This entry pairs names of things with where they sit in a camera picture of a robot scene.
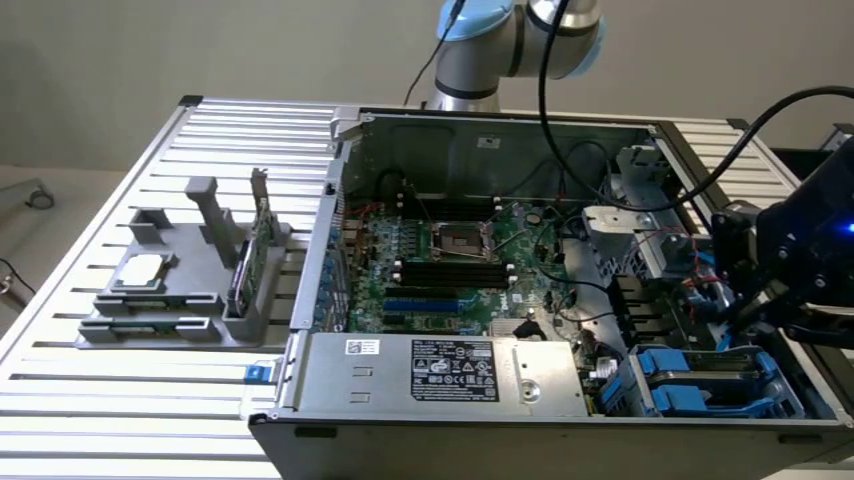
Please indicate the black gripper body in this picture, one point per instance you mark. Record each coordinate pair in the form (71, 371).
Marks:
(808, 250)

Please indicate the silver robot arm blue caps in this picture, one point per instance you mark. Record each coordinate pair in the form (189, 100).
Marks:
(481, 60)

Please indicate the blue-grey disk bay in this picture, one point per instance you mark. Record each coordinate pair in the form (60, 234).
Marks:
(768, 390)

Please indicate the blue disk carrier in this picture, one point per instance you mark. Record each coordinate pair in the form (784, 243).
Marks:
(664, 360)
(681, 397)

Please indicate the silver disk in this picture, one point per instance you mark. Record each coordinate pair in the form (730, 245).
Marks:
(238, 280)

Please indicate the silver metal drive cage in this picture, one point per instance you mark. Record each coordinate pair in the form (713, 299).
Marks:
(641, 225)

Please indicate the black fan shroud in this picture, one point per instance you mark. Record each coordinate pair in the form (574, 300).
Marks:
(641, 305)

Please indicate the black table corner cap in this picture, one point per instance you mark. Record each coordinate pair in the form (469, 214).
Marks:
(191, 100)
(738, 123)

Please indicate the green motherboard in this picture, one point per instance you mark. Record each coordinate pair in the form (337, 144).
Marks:
(534, 235)

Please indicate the silver chipset heatsink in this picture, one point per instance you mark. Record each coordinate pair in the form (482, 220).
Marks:
(506, 328)

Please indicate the CPU socket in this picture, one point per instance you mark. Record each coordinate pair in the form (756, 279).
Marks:
(462, 242)

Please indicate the black RAM slot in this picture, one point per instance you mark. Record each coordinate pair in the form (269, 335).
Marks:
(450, 204)
(454, 264)
(450, 198)
(454, 284)
(454, 277)
(454, 271)

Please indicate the blue expansion slot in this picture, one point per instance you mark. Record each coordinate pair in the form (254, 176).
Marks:
(421, 304)

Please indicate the black expansion slot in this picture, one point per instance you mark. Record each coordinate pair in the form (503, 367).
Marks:
(421, 320)

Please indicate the silver power supply unit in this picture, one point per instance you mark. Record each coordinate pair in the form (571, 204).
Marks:
(401, 385)

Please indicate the open black PC case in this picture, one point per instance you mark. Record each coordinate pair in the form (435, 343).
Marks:
(401, 450)

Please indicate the green graphics card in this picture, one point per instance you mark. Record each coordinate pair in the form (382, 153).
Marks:
(266, 225)

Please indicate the blue case latch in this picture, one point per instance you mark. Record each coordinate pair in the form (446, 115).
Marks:
(257, 372)

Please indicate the grey parts rack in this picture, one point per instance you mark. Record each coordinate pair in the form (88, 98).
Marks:
(221, 332)

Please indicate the green RAM stick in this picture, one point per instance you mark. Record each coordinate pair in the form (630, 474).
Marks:
(143, 328)
(156, 301)

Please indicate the silver CPU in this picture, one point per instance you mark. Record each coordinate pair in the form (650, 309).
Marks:
(143, 272)

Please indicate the grey caster wheel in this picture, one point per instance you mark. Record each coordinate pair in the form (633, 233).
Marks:
(40, 196)

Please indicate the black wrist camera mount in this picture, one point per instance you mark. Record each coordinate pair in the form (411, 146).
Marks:
(830, 172)

